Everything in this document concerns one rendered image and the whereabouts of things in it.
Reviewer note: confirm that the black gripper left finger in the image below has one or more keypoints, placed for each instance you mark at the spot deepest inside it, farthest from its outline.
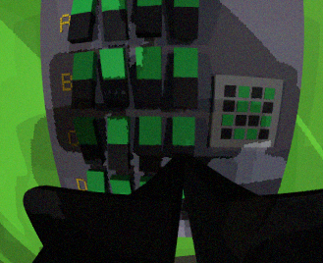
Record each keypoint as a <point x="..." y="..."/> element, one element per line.
<point x="142" y="224"/>

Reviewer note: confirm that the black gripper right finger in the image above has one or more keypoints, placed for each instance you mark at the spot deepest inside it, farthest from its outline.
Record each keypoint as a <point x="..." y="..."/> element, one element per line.
<point x="230" y="224"/>

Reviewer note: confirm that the grey switch panel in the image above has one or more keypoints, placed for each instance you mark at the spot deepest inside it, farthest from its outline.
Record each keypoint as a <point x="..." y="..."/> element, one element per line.
<point x="129" y="83"/>

